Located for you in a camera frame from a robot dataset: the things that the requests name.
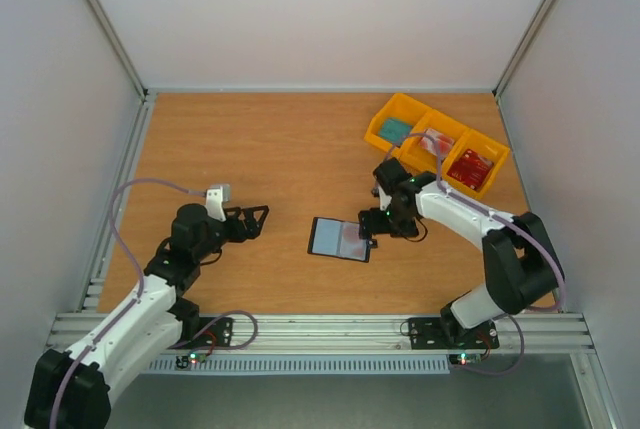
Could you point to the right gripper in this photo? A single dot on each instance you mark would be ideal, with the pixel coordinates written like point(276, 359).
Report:
point(373, 222)

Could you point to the yellow bin with red cards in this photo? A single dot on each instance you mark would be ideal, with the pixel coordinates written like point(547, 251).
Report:
point(485, 146)

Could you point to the right circuit board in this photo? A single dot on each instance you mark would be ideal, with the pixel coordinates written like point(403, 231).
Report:
point(465, 359)

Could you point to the left circuit board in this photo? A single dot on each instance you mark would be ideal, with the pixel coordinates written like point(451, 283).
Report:
point(192, 360)

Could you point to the black card holder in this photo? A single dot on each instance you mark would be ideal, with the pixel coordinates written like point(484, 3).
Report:
point(339, 239)

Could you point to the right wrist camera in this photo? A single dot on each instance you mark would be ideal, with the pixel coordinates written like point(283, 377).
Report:
point(384, 199)

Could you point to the yellow bin with circle cards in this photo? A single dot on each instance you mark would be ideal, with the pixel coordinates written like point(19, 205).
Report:
point(418, 159)

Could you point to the front aluminium rail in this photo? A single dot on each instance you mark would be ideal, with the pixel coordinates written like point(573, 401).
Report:
point(537, 333)

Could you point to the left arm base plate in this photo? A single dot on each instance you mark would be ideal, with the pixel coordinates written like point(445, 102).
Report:
point(205, 335)

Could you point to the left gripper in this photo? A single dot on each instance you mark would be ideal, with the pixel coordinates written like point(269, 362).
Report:
point(252, 230)

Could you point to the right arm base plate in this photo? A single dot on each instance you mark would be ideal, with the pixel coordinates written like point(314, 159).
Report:
point(426, 333)

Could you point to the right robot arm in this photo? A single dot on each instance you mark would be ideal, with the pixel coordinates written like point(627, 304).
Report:
point(520, 264)

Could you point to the green card stack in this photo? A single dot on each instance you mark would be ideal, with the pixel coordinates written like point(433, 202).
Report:
point(394, 131)

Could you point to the circuit board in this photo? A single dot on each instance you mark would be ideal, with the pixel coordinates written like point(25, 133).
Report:
point(465, 359)
point(192, 360)

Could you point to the grey slotted cable duct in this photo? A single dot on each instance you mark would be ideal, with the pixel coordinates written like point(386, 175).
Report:
point(285, 365)

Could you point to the left aluminium rail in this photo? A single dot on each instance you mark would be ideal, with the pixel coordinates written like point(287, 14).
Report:
point(103, 247)

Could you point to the yellow bin with green cards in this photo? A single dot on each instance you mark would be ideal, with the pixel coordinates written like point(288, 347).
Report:
point(400, 106)

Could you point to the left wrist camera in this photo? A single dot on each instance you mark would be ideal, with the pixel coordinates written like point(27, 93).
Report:
point(215, 198)

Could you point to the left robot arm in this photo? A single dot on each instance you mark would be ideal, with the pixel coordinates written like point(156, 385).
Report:
point(78, 387)

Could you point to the red circle card stack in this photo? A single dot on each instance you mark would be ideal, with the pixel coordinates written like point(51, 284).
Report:
point(436, 143)

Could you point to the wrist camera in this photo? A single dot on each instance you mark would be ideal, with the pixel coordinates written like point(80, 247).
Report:
point(384, 199)
point(215, 198)

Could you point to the aluminium rail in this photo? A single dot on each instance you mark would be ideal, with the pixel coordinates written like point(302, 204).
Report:
point(103, 247)
point(537, 333)

